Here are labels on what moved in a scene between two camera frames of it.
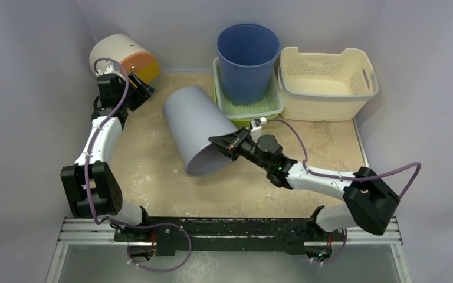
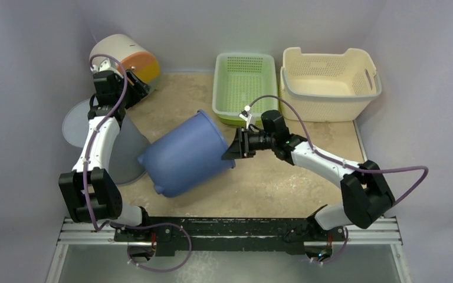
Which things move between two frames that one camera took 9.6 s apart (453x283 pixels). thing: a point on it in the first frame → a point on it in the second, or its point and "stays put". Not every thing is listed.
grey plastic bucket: (194, 117) → (129, 142)
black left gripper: (143, 92) stays put
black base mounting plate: (167, 234) stays put
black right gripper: (235, 144) → (243, 142)
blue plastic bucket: (246, 52) → (186, 155)
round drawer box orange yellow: (127, 50) stays put
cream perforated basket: (325, 86) stays put
